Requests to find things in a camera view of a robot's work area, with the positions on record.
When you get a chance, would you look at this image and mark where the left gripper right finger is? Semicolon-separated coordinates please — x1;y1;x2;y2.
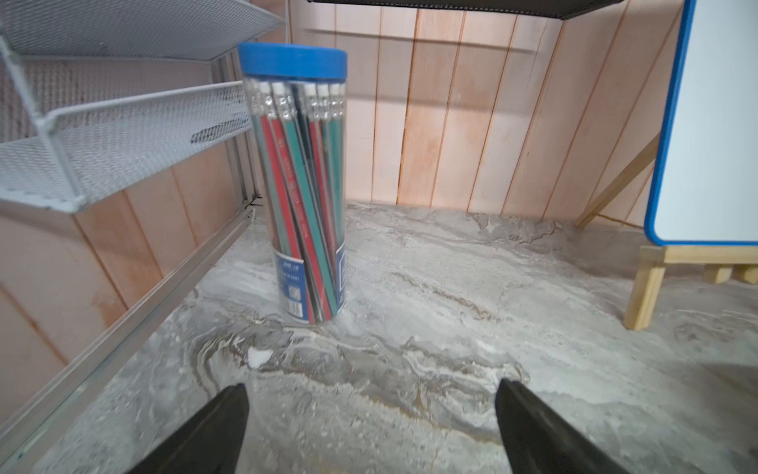
495;378;627;474

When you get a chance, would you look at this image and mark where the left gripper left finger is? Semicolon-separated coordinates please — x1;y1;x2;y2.
130;383;250;473

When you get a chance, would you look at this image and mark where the small wooden easel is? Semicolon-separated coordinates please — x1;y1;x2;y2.
574;135;757;331

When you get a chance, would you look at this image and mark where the blue lid pencil tube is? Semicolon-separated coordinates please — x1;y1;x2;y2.
238;43;347;324

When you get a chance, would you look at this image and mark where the white board blue frame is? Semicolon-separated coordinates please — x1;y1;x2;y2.
644;1;757;246

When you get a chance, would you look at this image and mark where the white wire shelf rack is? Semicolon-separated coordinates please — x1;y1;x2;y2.
1;1;282;213

